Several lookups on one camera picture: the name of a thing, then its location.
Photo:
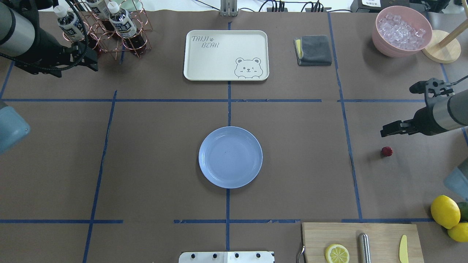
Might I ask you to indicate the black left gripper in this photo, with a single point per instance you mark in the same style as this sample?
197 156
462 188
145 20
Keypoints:
46 44

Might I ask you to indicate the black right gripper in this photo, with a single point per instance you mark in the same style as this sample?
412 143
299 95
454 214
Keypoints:
424 122

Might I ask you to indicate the blue plate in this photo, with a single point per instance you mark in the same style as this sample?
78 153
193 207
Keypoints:
230 157

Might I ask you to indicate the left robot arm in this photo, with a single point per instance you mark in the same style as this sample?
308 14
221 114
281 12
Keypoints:
19 25

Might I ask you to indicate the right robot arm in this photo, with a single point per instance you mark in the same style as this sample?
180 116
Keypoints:
458 106

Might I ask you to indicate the red strawberry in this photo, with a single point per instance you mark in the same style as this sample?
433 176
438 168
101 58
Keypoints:
387 151

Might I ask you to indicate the dark drink bottle right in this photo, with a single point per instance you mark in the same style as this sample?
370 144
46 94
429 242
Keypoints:
69 23

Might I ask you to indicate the dark drink bottle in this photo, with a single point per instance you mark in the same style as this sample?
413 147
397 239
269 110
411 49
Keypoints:
99 8
121 20
69 23

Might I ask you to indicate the dark drink bottle front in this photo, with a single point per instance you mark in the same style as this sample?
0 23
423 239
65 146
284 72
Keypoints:
99 8

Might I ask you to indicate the dark drink bottle left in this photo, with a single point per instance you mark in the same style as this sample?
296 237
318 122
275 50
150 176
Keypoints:
121 20

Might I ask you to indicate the wooden cup stand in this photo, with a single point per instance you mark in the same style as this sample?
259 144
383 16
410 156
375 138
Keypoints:
444 47

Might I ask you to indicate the green bowl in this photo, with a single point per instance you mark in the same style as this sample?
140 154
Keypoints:
131 5

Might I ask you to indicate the pink bowl of ice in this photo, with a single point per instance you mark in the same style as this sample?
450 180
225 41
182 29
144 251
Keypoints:
401 31

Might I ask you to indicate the large yellow lemon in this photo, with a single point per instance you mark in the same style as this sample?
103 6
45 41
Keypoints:
445 211

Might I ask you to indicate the green lime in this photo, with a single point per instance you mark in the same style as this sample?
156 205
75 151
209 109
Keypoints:
463 207

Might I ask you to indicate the wooden cutting board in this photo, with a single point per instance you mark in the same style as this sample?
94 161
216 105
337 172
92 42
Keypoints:
384 241

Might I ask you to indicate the grey yellow folded cloth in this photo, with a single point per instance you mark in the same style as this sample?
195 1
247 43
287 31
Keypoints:
313 50

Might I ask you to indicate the small yellow lemon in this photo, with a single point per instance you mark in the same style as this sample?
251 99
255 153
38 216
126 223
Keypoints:
459 233

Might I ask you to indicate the steel muddler black cap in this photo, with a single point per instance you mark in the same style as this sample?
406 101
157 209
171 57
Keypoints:
364 248

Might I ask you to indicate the yellow plastic knife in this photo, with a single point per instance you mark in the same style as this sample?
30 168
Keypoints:
403 249

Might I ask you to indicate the lemon half slice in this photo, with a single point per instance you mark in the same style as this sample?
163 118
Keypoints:
337 253

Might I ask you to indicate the cream bear tray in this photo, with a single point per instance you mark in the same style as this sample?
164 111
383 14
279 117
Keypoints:
226 55

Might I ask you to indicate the copper wire bottle rack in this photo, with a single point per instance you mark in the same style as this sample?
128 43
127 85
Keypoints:
104 37

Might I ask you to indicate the aluminium frame post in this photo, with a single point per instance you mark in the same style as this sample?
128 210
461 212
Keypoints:
228 8

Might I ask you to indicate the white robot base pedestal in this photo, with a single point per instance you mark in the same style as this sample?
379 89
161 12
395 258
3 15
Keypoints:
227 257

